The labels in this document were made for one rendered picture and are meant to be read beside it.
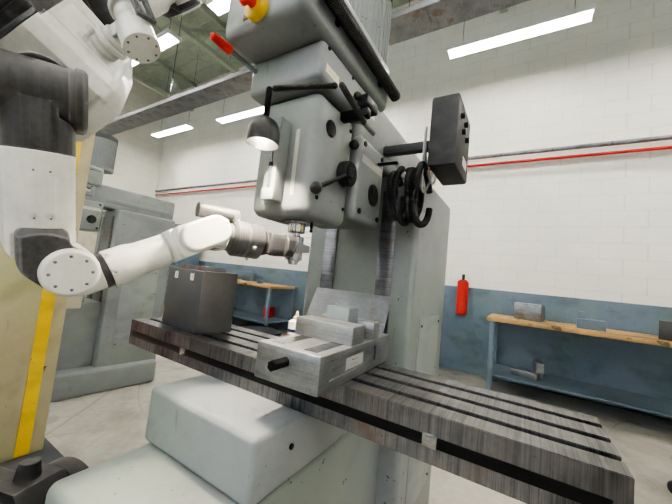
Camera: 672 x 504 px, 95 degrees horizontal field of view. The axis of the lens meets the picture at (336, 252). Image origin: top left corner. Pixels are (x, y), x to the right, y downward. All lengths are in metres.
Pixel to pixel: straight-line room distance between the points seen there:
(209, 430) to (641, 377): 4.76
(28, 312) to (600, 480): 2.37
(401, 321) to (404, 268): 0.18
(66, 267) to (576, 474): 0.80
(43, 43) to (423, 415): 0.88
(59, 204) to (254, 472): 0.54
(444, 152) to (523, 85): 4.78
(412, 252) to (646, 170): 4.38
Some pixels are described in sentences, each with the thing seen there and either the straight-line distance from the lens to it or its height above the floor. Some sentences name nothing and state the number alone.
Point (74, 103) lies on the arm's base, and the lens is 0.66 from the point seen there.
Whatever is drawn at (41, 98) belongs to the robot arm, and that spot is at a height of 1.38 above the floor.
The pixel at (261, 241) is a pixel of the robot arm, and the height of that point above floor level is 1.24.
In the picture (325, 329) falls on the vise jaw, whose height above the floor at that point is 1.05.
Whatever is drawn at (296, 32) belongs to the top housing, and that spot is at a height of 1.73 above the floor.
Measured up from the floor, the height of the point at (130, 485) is 0.76.
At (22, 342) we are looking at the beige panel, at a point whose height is 0.65.
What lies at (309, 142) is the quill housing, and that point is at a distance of 0.81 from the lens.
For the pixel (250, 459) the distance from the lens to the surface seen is 0.65.
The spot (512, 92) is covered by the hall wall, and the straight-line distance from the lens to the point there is 5.68.
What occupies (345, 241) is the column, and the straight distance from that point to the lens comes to 1.20.
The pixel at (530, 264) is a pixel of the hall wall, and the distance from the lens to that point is 4.88.
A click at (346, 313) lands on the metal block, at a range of 0.73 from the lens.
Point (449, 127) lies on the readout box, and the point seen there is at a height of 1.62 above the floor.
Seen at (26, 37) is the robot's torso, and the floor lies 1.50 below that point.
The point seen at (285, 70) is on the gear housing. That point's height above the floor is 1.67.
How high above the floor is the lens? 1.17
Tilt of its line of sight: 4 degrees up
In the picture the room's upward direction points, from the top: 6 degrees clockwise
